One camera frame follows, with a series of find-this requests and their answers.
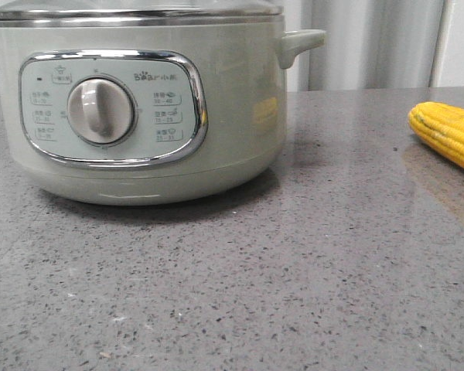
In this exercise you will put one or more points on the glass pot lid steel rim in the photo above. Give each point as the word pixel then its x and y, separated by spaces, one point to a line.
pixel 51 14

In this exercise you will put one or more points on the yellow corn cob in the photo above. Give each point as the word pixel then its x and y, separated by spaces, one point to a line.
pixel 441 127

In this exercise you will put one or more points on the pale green electric cooking pot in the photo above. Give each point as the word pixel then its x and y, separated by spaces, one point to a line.
pixel 143 132

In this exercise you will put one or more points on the white pleated curtain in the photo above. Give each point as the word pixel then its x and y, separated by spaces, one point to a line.
pixel 351 44

